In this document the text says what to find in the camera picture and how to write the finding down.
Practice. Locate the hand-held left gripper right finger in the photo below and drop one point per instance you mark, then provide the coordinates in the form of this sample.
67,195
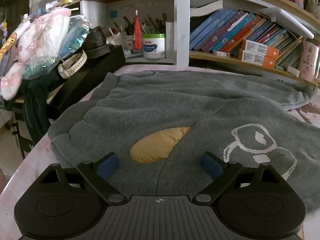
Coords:
212,165

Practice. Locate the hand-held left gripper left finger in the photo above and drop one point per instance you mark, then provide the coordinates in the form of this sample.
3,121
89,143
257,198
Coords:
108,166

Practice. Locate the grey sweatshirt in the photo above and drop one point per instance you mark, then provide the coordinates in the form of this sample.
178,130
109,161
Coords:
162,100

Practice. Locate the black box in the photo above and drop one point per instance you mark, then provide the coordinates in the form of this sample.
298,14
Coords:
95,75

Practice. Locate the dark green cloth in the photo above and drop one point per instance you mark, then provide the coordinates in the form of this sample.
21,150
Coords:
37,105

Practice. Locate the white wristwatch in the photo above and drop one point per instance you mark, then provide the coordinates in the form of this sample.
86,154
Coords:
80,60

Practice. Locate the white charger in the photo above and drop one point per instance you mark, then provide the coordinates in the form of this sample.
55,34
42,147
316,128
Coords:
293,71

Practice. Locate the black leather shoe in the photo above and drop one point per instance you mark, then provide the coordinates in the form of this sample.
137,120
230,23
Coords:
96,42

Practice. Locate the white jar with green lid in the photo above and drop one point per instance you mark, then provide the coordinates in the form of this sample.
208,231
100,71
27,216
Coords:
153,47

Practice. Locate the iridescent gift bag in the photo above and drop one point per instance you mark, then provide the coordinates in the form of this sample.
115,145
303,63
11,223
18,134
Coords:
72,40

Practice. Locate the red tassel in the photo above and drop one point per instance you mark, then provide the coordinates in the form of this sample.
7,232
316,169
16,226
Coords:
137,35

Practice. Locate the row of slim colourful books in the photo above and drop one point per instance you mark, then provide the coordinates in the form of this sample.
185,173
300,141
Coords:
215,30

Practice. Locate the white wooden bookshelf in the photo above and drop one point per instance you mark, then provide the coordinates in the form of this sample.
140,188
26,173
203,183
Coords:
182,30

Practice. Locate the pink printed cup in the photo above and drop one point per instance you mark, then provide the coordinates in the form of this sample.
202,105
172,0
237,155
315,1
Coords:
308,62

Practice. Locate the pink plush toy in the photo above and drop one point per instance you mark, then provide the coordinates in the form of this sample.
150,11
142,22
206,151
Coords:
37,40

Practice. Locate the bunch of brushes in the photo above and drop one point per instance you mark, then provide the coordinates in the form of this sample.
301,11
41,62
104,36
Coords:
152,25

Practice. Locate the yellow printed cloth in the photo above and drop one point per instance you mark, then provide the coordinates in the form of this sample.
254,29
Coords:
7,46

